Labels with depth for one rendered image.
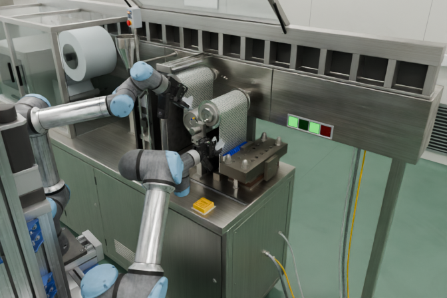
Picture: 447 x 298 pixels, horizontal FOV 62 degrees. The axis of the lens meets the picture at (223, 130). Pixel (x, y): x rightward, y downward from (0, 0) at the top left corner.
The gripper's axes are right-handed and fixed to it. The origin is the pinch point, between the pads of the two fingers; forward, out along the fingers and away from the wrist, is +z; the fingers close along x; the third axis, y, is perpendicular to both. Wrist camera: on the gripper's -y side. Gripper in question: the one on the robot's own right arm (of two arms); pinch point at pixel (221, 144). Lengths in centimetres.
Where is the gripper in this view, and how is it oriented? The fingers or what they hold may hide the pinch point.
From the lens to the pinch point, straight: 188.8
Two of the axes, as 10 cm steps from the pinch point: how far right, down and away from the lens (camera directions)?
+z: 6.2, -3.3, 7.1
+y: 0.0, -9.1, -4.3
